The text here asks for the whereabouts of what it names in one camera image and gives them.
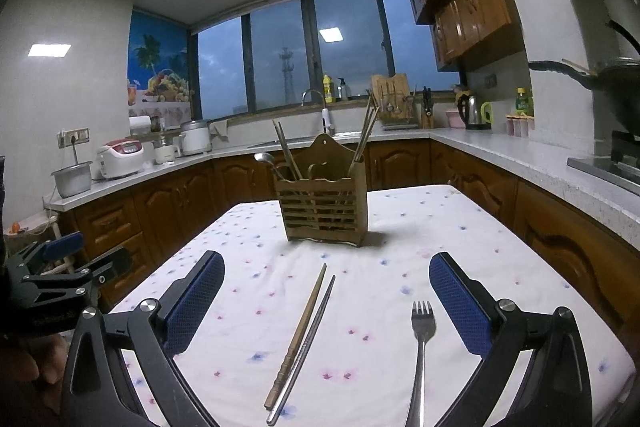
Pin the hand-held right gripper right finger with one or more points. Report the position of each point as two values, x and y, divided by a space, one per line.
460 307

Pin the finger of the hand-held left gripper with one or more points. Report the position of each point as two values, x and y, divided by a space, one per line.
112 263
62 247

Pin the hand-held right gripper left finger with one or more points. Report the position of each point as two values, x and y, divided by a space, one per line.
197 302

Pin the metal fork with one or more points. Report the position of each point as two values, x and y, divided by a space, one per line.
422 332

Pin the wooden chopstick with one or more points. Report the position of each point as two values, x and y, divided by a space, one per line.
283 149
298 332
369 132
362 127

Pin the wooden utensil holder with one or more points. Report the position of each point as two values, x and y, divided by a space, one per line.
320 207

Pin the metal spoon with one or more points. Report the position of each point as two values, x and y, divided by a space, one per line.
264 158

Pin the person's left hand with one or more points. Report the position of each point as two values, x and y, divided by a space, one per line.
42 367

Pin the metal pot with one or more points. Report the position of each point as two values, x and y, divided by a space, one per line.
72 179

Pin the white floral tablecloth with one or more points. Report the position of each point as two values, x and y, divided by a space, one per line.
380 287

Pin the red and white rice cooker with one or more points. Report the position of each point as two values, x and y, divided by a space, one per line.
120 159

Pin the white jar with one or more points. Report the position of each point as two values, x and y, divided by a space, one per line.
164 152

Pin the paper towel roll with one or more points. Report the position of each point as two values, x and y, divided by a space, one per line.
139 125

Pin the glass jar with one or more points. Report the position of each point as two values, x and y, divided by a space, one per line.
159 125

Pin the white cooker with metal lid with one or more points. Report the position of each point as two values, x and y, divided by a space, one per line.
195 139

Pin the white kitchen countertop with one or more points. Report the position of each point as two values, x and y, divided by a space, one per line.
500 157

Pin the beige rag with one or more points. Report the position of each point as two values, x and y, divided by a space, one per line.
220 129

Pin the pink container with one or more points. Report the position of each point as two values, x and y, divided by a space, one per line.
453 119

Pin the seasoning bottles on counter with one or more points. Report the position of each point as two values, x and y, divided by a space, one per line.
520 127

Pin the steel electric kettle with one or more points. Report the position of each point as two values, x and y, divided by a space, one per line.
470 112

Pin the gas stove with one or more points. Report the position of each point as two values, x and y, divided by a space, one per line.
610 167

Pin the kitchen faucet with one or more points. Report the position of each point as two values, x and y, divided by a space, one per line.
326 117

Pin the wooden cutting board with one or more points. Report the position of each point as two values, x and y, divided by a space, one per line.
389 89

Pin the clear pump bottle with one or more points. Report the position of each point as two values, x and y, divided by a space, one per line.
342 92

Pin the kitchen window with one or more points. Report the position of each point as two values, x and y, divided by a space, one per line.
280 57

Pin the wooden spatula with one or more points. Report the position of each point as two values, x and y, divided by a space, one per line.
580 68

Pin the black wok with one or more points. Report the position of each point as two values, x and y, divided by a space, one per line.
620 92

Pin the wall socket with plug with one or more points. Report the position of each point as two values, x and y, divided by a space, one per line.
72 137

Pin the fruit wall poster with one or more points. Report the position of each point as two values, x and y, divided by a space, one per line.
160 72

